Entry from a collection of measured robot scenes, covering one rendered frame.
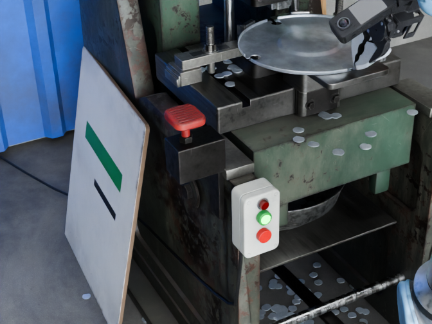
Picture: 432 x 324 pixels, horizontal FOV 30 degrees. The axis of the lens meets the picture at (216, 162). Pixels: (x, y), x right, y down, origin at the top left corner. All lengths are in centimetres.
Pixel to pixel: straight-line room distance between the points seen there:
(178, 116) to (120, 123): 50
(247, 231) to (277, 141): 20
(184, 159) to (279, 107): 29
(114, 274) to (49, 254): 40
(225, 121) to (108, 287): 68
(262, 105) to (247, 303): 40
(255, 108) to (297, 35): 18
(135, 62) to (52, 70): 97
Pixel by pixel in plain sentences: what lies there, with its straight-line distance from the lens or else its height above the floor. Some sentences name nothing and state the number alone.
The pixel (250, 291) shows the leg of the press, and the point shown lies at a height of 36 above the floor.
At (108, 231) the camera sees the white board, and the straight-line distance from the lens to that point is 204.
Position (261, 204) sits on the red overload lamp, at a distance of 144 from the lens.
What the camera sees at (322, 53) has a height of 79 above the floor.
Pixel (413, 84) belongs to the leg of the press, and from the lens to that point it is 182.
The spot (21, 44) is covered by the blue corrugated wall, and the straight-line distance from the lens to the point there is 277.
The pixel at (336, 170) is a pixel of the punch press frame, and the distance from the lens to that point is 168.
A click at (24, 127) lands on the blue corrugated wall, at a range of 289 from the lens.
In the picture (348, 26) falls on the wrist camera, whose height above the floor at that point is 91.
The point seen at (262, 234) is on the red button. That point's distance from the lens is 148.
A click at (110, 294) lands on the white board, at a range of 207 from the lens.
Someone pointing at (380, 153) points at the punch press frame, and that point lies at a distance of 174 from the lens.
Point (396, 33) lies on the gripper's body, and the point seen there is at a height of 87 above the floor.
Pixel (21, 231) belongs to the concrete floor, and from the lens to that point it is 250.
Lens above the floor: 144
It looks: 32 degrees down
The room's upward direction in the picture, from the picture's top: 2 degrees counter-clockwise
